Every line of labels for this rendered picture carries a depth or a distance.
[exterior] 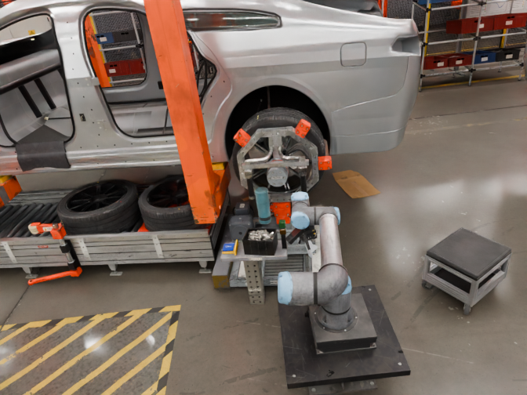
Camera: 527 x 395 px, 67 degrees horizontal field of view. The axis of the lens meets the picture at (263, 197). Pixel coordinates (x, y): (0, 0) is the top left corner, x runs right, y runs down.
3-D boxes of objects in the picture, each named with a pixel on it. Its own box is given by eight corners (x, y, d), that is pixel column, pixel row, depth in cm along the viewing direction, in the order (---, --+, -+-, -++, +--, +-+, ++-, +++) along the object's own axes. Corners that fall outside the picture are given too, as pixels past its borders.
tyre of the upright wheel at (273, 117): (328, 107, 279) (234, 104, 283) (330, 119, 258) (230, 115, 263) (321, 190, 312) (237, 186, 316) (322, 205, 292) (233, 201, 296)
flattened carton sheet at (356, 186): (356, 171, 436) (356, 168, 435) (381, 194, 389) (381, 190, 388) (331, 176, 432) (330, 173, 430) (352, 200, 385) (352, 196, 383)
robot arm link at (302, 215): (314, 215, 190) (314, 201, 200) (289, 215, 191) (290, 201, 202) (314, 230, 195) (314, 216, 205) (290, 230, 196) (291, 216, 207)
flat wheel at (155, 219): (216, 190, 375) (212, 168, 363) (227, 227, 319) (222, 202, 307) (146, 204, 366) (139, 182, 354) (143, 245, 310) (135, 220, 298)
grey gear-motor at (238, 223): (260, 226, 348) (256, 192, 331) (256, 257, 312) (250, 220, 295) (240, 227, 351) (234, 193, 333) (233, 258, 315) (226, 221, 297)
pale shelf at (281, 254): (288, 243, 268) (287, 240, 266) (287, 259, 253) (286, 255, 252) (225, 245, 273) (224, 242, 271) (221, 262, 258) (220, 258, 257)
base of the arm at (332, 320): (356, 329, 204) (357, 316, 199) (318, 330, 205) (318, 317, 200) (350, 302, 220) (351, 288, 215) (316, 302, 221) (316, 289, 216)
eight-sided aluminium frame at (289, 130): (319, 196, 286) (316, 124, 259) (319, 201, 280) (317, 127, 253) (245, 200, 293) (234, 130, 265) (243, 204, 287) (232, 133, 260)
